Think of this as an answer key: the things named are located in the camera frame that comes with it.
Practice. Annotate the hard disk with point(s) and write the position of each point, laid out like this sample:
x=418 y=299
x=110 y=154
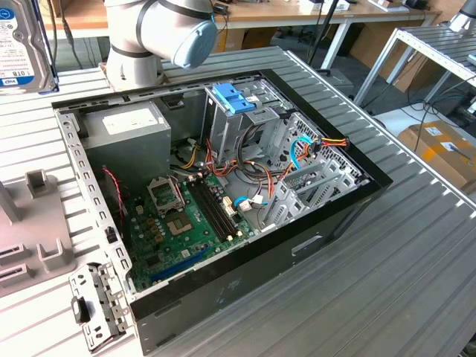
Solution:
x=18 y=44

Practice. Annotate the silver metal disk bay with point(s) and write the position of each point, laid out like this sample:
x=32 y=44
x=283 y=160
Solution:
x=284 y=193

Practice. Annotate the large brown cardboard box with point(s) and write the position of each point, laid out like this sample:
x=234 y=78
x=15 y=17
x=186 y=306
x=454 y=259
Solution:
x=366 y=41

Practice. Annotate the blue plastic drive latch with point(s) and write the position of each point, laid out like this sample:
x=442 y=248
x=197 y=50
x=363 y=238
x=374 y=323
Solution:
x=230 y=96

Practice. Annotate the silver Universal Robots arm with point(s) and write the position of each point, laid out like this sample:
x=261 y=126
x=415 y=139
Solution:
x=130 y=63

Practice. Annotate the black tripod pole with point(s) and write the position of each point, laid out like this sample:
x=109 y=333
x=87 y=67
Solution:
x=323 y=31

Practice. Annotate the wooden desk white frame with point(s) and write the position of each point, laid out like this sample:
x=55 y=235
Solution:
x=372 y=15
x=89 y=18

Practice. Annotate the black RAM slot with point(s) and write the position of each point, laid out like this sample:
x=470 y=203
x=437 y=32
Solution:
x=204 y=208
x=221 y=208
x=210 y=208
x=215 y=208

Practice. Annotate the small black case switch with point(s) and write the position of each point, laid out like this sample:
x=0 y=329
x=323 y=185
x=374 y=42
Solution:
x=111 y=235

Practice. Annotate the labelled cardboard box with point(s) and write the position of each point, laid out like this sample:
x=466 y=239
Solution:
x=439 y=163

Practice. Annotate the black open PC case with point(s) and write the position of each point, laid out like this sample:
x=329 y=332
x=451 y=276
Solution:
x=241 y=282

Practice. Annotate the grey power supply unit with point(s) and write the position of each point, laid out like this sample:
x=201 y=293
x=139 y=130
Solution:
x=126 y=148

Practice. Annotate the white box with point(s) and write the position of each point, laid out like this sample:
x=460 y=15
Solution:
x=308 y=4

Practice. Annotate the silver slot bracket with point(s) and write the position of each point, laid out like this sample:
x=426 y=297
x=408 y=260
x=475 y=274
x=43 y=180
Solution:
x=86 y=274

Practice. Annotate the black plastic latch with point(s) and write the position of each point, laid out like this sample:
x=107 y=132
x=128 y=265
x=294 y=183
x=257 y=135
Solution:
x=80 y=310

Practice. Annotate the black floor device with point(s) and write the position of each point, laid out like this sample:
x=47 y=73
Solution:
x=461 y=108

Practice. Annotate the blue expansion slot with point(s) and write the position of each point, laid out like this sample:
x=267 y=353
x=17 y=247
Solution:
x=178 y=266

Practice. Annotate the small black desk device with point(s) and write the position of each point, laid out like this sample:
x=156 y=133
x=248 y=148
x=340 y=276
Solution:
x=221 y=7

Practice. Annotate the green motherboard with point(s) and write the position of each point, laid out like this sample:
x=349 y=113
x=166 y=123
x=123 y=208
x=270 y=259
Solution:
x=201 y=227

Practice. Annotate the grey parts rack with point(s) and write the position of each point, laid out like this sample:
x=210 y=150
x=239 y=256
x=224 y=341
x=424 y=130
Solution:
x=41 y=219

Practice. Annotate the grey metal drive cage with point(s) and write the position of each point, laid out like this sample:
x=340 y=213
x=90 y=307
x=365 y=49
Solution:
x=227 y=130

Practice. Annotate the CPU socket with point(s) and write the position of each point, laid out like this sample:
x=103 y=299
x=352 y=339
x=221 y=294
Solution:
x=178 y=225

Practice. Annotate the white frame slat table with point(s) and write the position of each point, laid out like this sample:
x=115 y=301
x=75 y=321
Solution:
x=427 y=41

